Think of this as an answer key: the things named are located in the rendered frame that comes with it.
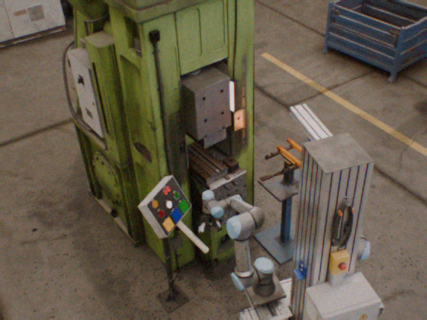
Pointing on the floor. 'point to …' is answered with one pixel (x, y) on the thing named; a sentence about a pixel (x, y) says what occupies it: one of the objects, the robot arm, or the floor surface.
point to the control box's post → (168, 265)
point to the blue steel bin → (378, 32)
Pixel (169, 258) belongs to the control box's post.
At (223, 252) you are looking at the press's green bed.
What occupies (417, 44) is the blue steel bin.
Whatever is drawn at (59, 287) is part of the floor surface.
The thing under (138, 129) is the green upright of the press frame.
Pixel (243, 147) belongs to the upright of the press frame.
